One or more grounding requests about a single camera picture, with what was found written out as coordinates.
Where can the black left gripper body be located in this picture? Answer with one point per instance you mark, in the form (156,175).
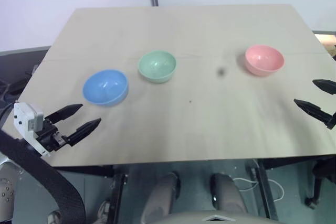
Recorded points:
(50,134)

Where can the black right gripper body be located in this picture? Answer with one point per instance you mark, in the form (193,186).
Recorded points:
(332,121)

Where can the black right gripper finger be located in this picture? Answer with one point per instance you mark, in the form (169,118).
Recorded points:
(313,109)
(326,85)

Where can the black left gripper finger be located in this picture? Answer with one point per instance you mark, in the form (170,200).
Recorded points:
(65,110)
(85,129)

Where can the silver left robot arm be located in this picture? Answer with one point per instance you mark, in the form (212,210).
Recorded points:
(5,187)

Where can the blue plastic bowl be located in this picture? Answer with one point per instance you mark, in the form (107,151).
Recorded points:
(105,87)

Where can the black wheeled stand base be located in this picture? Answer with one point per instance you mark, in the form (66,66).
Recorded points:
(319,182)

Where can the dark grey side bench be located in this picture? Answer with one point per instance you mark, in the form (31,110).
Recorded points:
(18,66)

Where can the red plastic bowl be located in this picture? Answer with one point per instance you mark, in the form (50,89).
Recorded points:
(264,58)

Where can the green plastic bowl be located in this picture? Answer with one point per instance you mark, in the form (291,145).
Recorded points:
(157,65)

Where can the dark rounded left robot leg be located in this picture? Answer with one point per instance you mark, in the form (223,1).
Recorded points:
(162,195)

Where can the dark rounded robot leg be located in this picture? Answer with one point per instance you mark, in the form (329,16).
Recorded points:
(162,195)
(228,192)

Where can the dark rounded right robot leg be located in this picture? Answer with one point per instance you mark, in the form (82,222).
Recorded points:
(228,192)

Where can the grey robot torso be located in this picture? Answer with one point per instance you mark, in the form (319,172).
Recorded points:
(218,218)

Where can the black metal table frame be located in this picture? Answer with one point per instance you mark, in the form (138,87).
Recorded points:
(119,190)

